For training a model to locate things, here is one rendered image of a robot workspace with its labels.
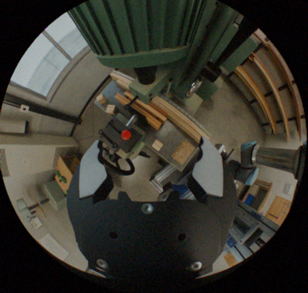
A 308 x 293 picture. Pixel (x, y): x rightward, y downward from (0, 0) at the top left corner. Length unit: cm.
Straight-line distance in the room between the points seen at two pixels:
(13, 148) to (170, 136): 159
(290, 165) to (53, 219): 329
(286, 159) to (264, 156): 13
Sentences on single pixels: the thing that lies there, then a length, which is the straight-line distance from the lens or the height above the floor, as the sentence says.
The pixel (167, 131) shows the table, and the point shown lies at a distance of 40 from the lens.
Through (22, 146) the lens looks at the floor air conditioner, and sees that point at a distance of 145.
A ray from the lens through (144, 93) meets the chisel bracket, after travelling 26.
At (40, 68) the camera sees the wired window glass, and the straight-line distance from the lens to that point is 152.
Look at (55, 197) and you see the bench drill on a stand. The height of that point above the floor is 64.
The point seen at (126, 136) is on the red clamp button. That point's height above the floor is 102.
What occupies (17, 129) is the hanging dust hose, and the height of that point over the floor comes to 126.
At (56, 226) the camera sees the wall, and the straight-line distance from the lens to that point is 291.
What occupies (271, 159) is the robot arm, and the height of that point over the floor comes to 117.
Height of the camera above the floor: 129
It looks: 88 degrees down
